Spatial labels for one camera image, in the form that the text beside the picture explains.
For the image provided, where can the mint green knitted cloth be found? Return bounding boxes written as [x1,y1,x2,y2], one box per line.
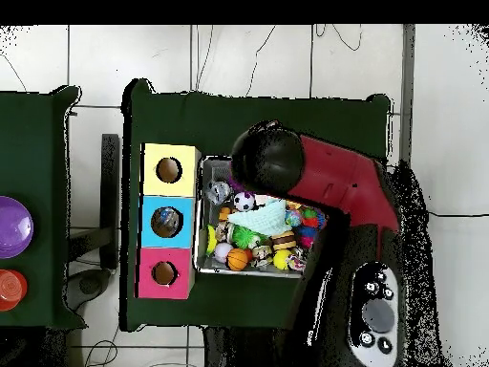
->
[227,198,293,236]

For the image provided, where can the small clear plastic bottle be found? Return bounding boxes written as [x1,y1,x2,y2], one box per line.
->
[205,179,233,205]

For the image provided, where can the purple bowl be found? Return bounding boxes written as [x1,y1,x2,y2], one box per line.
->
[0,195,34,259]

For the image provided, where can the orange bowl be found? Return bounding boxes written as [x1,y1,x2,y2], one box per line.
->
[0,269,29,312]

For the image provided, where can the silver mesh bin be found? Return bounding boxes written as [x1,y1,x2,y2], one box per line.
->
[193,154,330,280]

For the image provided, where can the wooden three-hole box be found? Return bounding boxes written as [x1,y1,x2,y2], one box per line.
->
[135,142,202,300]

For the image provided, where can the toy soccer ball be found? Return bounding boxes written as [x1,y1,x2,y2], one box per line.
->
[233,190,256,212]

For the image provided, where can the small green koosh ball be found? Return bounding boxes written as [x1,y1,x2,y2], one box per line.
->
[231,226,265,250]

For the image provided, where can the yellow toy banana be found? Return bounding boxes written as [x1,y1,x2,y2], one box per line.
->
[205,224,219,256]

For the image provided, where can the white toy baseball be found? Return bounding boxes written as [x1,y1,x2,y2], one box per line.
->
[213,241,234,264]

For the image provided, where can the brown striped toy burger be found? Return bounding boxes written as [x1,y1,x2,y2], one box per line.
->
[269,230,298,251]

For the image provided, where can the orange toy basketball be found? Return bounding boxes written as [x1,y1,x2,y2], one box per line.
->
[225,248,253,271]

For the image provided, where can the dark green table cloth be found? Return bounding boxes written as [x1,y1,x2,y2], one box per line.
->
[119,77,393,333]

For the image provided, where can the black stand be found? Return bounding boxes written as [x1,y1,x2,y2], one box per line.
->
[64,133,120,312]

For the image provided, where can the dark green side-table cloth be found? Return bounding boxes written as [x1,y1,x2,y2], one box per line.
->
[0,85,89,330]

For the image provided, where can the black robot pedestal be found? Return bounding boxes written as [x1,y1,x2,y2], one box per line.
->
[202,326,291,367]

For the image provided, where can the black power cable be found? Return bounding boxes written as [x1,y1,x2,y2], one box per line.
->
[426,210,489,220]

